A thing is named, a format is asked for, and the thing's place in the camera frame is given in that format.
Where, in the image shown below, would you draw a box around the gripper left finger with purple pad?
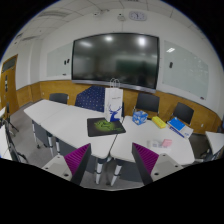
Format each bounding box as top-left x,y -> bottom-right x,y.
42,143 -> 91,185

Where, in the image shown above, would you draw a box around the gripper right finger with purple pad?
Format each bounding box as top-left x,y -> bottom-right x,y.
132,143 -> 182,185

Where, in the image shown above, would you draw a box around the pink and white packets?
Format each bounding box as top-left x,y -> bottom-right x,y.
147,139 -> 172,149

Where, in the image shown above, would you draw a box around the white table right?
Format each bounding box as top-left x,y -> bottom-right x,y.
110,116 -> 195,165

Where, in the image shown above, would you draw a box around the white table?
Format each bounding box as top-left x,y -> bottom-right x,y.
24,100 -> 115,159
110,116 -> 195,165

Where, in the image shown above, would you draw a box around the white table left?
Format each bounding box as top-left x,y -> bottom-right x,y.
24,100 -> 115,159

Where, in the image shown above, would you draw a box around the yellow box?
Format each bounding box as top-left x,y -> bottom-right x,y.
152,116 -> 166,128

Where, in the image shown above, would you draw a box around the black mouse pad green print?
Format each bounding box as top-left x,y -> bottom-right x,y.
87,118 -> 126,137

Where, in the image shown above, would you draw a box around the blue and white book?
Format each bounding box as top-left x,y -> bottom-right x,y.
167,117 -> 193,138

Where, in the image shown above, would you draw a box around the blue tissue box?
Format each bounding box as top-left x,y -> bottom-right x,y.
132,111 -> 148,125

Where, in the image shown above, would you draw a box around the black chair at left edge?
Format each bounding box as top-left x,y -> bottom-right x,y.
0,107 -> 28,163

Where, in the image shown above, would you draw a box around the black chair right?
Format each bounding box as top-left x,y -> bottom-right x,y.
173,102 -> 194,125

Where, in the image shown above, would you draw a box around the black chair behind table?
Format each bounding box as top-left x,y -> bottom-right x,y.
133,93 -> 160,114

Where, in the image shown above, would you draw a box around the black chair far left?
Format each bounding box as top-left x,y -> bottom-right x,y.
49,93 -> 68,104

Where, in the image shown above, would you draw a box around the white table right edge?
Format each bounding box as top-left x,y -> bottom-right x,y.
205,131 -> 224,155

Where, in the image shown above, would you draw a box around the white paper bag blue deer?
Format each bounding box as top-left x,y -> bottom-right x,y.
104,78 -> 123,122

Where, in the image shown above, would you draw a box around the right whiteboard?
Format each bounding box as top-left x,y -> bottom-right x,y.
163,41 -> 209,100

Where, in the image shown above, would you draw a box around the whiteboard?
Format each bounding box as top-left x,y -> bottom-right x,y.
47,43 -> 73,77
163,41 -> 209,100

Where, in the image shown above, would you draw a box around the left whiteboard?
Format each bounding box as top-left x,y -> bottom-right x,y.
47,43 -> 73,77

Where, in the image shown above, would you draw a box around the wooden door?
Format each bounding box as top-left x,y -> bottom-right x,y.
0,55 -> 19,114

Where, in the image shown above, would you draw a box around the large black wall display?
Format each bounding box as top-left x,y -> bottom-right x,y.
71,33 -> 160,93

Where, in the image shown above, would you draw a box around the white wall clock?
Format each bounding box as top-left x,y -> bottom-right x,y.
129,11 -> 147,21

